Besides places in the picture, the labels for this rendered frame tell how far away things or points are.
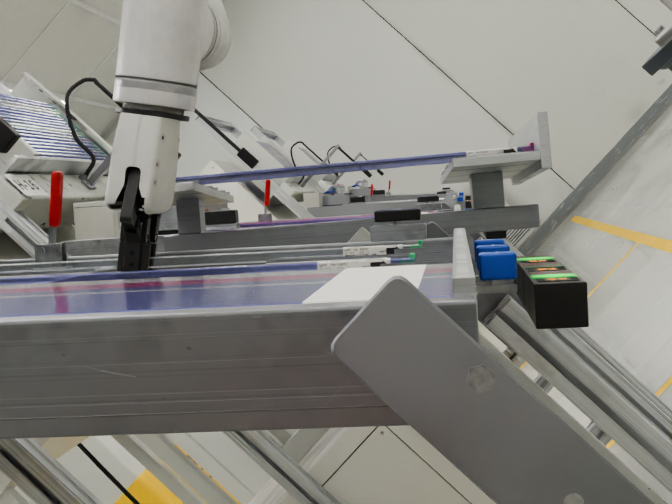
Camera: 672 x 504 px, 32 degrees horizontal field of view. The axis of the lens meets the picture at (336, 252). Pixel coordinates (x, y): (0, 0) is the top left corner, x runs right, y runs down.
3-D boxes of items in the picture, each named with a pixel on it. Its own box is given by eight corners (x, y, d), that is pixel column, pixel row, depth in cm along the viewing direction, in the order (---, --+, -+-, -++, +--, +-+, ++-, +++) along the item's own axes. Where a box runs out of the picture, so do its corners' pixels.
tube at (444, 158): (533, 155, 140) (532, 146, 140) (534, 154, 138) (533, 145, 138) (116, 192, 142) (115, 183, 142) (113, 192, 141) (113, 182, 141)
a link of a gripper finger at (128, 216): (138, 145, 118) (143, 186, 122) (116, 197, 113) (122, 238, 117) (149, 147, 118) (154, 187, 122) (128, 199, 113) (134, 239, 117)
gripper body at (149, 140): (132, 102, 125) (120, 206, 126) (103, 95, 115) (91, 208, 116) (200, 110, 124) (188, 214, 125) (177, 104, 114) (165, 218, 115)
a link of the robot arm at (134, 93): (129, 81, 125) (126, 109, 125) (104, 74, 116) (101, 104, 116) (205, 91, 124) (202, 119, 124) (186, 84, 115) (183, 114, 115)
